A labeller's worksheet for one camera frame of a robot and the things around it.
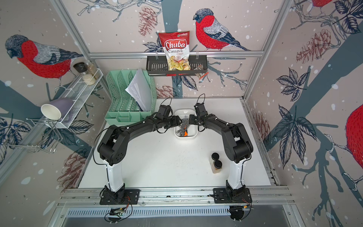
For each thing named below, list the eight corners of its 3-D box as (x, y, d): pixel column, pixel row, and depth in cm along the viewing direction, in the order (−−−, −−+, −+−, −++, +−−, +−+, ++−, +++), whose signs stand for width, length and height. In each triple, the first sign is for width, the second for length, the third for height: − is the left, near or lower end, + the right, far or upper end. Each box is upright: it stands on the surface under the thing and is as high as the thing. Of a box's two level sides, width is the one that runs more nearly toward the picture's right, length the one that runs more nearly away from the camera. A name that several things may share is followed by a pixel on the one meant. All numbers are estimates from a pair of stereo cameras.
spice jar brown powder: (212, 173, 83) (214, 168, 75) (211, 165, 86) (213, 159, 78) (219, 173, 83) (223, 167, 75) (218, 165, 86) (221, 159, 78)
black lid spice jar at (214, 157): (209, 166, 86) (212, 160, 78) (209, 159, 89) (211, 152, 81) (216, 166, 86) (219, 160, 78) (215, 159, 89) (218, 152, 81)
